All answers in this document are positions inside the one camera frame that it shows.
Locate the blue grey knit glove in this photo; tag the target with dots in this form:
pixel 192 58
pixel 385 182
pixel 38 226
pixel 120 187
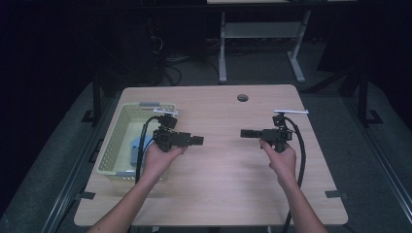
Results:
pixel 133 157

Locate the person's left hand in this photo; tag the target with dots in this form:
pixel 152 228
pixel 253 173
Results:
pixel 158 163

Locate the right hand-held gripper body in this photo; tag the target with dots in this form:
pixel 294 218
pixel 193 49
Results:
pixel 278 134

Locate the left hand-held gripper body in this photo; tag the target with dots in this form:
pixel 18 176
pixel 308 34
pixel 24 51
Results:
pixel 168 137

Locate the white metal frame desk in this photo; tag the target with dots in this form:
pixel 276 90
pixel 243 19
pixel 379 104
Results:
pixel 262 29

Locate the pale yellow plastic basket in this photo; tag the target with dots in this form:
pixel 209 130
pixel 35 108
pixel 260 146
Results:
pixel 118 142

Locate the black metal stand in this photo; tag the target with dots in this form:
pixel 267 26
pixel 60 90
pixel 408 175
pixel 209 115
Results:
pixel 363 97
pixel 96 97

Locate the black tape strip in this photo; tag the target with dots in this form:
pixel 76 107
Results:
pixel 336 194
pixel 85 195

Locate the grey metal rail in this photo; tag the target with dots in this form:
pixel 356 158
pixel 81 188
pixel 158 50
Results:
pixel 382 161
pixel 69 181

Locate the person's right hand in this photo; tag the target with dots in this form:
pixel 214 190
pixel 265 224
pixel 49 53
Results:
pixel 285 165

